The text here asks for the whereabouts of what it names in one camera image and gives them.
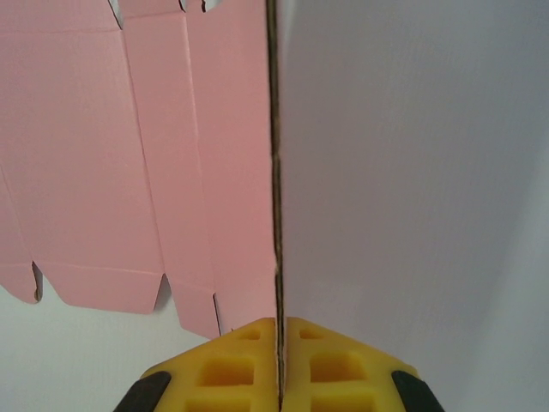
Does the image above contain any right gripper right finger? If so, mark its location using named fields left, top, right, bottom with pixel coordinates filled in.
left=281, top=316, right=442, bottom=412

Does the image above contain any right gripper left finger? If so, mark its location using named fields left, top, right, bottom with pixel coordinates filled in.
left=121, top=317, right=279, bottom=412

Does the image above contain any pink paper box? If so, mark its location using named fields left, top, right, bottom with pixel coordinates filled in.
left=0, top=0, right=287, bottom=412

